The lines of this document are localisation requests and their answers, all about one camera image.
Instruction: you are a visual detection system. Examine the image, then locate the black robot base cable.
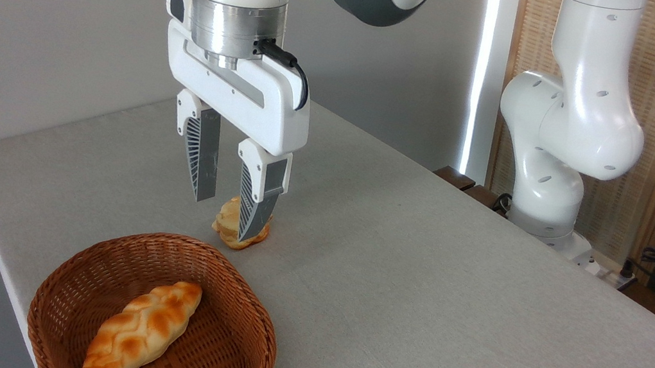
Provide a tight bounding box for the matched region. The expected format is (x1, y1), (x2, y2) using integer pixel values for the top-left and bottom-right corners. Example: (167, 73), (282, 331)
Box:
(491, 191), (514, 216)

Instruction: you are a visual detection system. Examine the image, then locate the braided golden bread loaf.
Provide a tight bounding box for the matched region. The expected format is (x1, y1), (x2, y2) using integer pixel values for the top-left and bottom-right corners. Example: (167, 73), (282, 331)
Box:
(77, 268), (204, 368)

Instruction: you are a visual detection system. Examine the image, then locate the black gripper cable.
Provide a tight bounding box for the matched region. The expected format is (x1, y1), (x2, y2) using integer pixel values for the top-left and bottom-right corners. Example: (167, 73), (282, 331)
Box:
(247, 37), (316, 112)

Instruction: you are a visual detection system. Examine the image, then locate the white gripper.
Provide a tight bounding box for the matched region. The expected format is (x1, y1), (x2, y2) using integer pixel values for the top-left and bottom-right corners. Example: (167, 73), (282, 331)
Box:
(133, 0), (326, 249)

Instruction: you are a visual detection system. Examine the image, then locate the brown wicker basket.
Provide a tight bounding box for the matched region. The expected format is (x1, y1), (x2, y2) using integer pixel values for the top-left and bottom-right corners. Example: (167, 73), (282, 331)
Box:
(19, 215), (293, 368)

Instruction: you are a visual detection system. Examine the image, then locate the dark brown wooden block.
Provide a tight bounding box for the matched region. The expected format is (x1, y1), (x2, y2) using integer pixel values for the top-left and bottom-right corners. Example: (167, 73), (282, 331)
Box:
(431, 164), (478, 193)
(460, 182), (512, 217)

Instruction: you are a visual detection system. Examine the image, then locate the round golden bread bun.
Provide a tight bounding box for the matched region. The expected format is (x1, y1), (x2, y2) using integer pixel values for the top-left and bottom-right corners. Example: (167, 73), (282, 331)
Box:
(209, 193), (275, 255)

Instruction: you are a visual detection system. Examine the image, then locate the white power strip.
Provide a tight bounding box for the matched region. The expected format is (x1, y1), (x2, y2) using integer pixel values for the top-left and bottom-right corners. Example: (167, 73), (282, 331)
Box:
(573, 250), (641, 290)

